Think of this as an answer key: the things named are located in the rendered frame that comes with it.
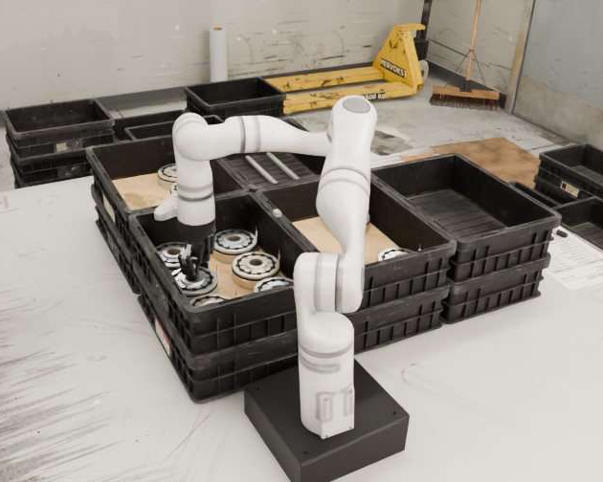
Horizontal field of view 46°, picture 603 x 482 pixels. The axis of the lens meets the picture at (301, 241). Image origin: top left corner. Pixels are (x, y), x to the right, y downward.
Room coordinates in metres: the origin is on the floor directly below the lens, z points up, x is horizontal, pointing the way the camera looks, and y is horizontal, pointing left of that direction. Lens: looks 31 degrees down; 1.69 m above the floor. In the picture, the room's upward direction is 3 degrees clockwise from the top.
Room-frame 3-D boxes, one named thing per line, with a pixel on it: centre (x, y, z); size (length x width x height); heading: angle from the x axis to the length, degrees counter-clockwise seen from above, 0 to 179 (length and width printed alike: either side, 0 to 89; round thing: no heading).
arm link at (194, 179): (1.26, 0.22, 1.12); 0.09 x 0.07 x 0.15; 16
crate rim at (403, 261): (1.40, -0.11, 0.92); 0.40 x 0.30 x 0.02; 29
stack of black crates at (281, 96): (3.19, 0.34, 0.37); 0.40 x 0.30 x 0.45; 121
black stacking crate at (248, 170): (1.75, 0.09, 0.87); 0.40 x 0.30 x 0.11; 29
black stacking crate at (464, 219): (1.55, -0.37, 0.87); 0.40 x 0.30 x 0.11; 29
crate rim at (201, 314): (1.26, 0.16, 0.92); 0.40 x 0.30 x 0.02; 29
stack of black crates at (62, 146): (2.79, 1.03, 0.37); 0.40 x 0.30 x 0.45; 121
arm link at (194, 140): (1.25, 0.18, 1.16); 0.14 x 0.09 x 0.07; 106
